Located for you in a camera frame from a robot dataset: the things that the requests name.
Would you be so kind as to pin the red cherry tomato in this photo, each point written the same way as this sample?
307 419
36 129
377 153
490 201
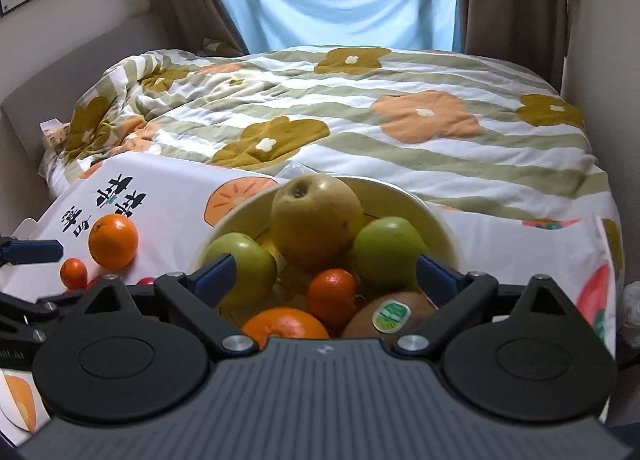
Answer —
146 281
94 282

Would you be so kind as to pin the small tangerine with stem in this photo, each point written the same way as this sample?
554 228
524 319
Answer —
332 296

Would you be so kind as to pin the large yellow apple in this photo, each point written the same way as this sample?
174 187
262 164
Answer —
315 220

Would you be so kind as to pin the medium orange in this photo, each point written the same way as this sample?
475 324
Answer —
285 326

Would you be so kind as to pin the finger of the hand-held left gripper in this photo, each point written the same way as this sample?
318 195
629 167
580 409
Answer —
35 250
30 312

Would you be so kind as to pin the yellow duck print bowl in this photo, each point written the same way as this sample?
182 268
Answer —
410 205

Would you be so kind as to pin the floral striped quilt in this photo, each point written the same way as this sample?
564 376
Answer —
400 150

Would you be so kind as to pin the grey bed headboard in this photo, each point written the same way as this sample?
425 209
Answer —
75 55

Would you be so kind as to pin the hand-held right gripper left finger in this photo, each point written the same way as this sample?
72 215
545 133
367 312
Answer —
217 275

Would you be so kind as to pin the green apple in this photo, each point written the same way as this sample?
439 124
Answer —
250 260
385 250

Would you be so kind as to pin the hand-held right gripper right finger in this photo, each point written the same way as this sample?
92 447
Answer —
437 272

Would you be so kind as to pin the large orange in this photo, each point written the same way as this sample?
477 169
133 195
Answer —
113 241

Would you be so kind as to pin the white persimmon print cloth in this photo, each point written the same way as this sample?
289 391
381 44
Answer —
165 200

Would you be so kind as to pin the brown kiwi with sticker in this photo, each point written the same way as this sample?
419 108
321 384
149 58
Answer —
360 326

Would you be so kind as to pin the patterned tissue pack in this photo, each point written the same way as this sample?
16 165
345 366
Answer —
55 133

